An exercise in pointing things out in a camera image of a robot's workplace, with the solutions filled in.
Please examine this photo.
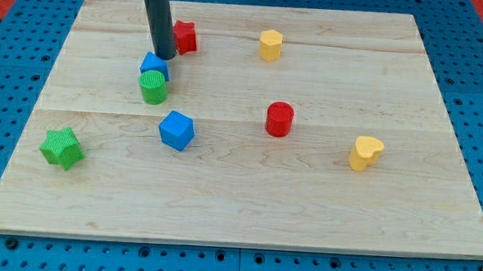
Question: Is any red star block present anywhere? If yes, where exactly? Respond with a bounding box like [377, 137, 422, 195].
[173, 20, 198, 55]

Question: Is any yellow hexagon block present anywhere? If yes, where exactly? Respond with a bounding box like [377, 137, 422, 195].
[258, 29, 283, 61]

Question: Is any green star block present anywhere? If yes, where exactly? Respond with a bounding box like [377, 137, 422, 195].
[39, 128, 86, 170]

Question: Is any red cylinder block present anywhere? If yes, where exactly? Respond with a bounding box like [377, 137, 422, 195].
[265, 102, 295, 137]

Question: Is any light wooden board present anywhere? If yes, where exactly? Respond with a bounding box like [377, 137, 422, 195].
[0, 0, 483, 260]

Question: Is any blue cube block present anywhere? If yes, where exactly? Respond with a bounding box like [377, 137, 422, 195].
[158, 110, 195, 151]

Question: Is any green cylinder block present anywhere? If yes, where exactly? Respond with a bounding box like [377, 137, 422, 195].
[138, 70, 168, 105]

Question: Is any blue triangle block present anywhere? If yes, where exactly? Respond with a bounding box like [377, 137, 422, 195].
[139, 52, 170, 81]

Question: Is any yellow heart block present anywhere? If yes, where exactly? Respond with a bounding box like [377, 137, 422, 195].
[348, 135, 385, 172]

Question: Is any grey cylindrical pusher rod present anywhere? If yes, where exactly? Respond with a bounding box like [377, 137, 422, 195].
[144, 0, 176, 60]

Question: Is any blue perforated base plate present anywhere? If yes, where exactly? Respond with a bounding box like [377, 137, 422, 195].
[0, 0, 483, 271]

